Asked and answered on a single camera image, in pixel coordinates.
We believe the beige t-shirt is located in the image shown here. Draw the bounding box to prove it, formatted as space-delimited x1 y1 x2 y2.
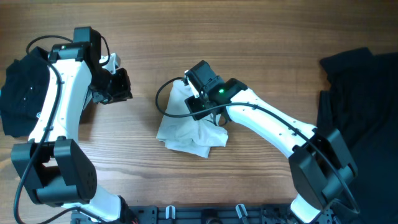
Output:
156 80 228 158

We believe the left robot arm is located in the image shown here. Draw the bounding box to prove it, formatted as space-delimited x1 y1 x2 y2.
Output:
11 27 138 223

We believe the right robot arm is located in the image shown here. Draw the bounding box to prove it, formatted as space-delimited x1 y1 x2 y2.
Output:
183 60 360 223

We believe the black clothes pile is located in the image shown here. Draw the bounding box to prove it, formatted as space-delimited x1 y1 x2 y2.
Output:
317 47 397 223

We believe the black folded polo shirt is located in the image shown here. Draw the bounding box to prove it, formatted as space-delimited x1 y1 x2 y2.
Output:
1 47 50 138

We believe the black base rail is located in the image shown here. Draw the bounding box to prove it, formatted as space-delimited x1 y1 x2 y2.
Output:
70 203 296 224

